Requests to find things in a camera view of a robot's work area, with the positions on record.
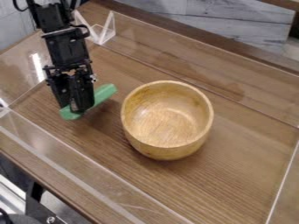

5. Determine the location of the brown wooden bowl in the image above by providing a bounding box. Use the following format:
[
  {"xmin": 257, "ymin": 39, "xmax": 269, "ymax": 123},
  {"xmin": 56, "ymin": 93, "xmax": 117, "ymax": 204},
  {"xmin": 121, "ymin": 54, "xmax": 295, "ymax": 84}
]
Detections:
[{"xmin": 120, "ymin": 80, "xmax": 215, "ymax": 160}]

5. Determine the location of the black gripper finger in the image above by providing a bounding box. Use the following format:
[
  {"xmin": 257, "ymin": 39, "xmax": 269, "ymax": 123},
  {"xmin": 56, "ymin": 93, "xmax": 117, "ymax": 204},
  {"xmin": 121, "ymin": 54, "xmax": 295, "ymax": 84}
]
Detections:
[
  {"xmin": 48, "ymin": 76, "xmax": 71, "ymax": 108},
  {"xmin": 69, "ymin": 76, "xmax": 95, "ymax": 113}
]

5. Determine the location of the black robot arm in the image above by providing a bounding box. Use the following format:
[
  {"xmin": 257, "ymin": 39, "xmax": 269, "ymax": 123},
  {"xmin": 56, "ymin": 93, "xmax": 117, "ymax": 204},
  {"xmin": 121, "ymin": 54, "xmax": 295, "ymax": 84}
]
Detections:
[{"xmin": 25, "ymin": 0, "xmax": 95, "ymax": 113}]

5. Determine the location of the black table leg bracket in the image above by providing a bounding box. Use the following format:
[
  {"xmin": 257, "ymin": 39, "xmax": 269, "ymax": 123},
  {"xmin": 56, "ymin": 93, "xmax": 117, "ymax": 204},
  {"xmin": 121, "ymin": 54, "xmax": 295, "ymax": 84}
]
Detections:
[{"xmin": 24, "ymin": 182, "xmax": 68, "ymax": 224}]

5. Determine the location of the clear acrylic tray wall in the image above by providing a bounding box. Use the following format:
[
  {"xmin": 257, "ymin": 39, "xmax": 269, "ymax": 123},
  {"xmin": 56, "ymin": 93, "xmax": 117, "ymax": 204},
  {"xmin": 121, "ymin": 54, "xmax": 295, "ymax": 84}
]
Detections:
[{"xmin": 0, "ymin": 108, "xmax": 185, "ymax": 224}]

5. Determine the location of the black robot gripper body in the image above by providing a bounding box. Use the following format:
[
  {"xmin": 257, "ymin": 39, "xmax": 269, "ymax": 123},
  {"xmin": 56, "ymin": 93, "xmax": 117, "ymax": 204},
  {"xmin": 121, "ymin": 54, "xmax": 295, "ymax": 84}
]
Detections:
[{"xmin": 41, "ymin": 27, "xmax": 93, "ymax": 86}]

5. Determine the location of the green rectangular block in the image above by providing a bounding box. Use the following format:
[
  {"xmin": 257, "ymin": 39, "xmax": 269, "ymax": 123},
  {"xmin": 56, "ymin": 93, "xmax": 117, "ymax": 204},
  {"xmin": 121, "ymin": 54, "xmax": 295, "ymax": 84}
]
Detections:
[{"xmin": 60, "ymin": 83, "xmax": 117, "ymax": 120}]

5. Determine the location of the black cable under table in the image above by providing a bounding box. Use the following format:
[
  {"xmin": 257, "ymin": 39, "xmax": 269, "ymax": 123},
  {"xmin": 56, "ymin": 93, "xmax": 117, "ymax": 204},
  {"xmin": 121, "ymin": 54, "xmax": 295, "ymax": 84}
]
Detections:
[{"xmin": 0, "ymin": 207, "xmax": 14, "ymax": 224}]

